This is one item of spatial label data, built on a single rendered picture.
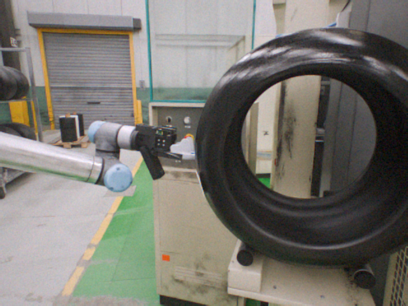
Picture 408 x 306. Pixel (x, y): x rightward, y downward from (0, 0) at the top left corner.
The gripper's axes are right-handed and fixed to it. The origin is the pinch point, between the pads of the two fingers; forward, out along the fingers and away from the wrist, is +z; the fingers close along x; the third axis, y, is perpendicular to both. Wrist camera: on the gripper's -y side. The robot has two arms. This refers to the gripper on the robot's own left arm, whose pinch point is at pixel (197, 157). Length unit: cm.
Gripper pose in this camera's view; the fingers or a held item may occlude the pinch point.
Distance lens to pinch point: 81.8
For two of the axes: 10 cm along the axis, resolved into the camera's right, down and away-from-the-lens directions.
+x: 2.8, -2.1, 9.3
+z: 9.5, 1.8, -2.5
